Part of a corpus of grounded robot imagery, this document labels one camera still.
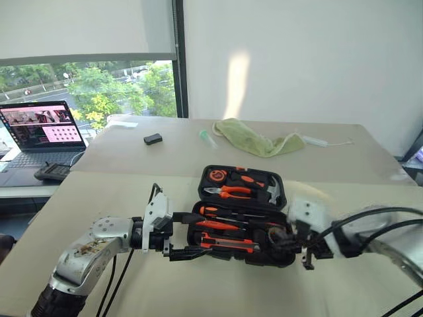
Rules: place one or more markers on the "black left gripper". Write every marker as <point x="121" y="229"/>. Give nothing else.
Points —
<point x="162" y="239"/>

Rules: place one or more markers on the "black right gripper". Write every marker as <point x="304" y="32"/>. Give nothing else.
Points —
<point x="309" y="246"/>

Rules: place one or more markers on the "black electrical tape roll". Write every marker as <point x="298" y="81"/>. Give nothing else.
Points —
<point x="272" y="235"/>

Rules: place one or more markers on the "orange test pen screwdriver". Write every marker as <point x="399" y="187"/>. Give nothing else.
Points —
<point x="216" y="225"/>

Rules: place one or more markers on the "long orange black screwdriver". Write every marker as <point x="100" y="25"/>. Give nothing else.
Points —
<point x="208" y="210"/>
<point x="231" y="220"/>

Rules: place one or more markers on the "orange black utility knife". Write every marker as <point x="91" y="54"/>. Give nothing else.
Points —
<point x="228" y="243"/>

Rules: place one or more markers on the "black tool case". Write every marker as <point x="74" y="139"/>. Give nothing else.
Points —
<point x="238" y="261"/>

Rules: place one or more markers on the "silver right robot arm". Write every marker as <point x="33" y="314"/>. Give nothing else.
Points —
<point x="393" y="237"/>

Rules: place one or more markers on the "silver claw hammer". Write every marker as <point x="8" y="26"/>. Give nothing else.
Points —
<point x="274" y="193"/>

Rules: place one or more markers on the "orange black tape measure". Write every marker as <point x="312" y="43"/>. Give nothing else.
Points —
<point x="216" y="175"/>

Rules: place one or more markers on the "short orange black screwdriver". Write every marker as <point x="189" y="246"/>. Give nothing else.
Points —
<point x="248" y="179"/>

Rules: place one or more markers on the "green-capped small bottle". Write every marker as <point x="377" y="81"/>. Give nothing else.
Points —
<point x="207" y="138"/>

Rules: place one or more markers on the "small black box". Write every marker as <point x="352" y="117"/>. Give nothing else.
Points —
<point x="152" y="138"/>

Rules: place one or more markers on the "green towel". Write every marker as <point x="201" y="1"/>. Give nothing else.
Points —
<point x="251" y="140"/>

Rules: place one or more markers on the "black calculator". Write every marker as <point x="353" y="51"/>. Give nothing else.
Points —
<point x="53" y="171"/>

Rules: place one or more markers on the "white side desk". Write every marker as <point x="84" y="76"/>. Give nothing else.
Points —
<point x="23" y="191"/>

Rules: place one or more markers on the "open grey laptop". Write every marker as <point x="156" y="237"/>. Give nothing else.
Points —
<point x="43" y="132"/>

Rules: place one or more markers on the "white roller blind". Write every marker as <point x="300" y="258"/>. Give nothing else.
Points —
<point x="86" y="29"/>

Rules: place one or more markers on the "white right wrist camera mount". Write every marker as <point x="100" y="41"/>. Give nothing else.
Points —
<point x="309" y="211"/>

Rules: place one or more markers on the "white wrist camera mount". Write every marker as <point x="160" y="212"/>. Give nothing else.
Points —
<point x="157" y="208"/>
<point x="309" y="211"/>

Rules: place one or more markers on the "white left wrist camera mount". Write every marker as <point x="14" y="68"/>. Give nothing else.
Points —
<point x="157" y="208"/>

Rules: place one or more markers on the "black window frame post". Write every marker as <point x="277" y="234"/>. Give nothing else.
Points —
<point x="181" y="66"/>

